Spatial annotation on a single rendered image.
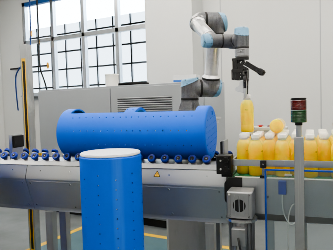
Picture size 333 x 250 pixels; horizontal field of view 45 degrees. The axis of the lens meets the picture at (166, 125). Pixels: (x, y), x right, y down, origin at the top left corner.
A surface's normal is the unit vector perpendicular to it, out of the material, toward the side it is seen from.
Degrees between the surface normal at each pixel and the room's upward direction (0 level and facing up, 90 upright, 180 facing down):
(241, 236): 90
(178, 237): 90
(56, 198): 108
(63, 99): 90
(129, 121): 61
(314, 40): 90
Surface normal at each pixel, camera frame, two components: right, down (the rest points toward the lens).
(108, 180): 0.02, 0.05
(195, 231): -0.50, 0.06
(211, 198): -0.32, 0.40
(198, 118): -0.30, -0.48
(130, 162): 0.72, 0.02
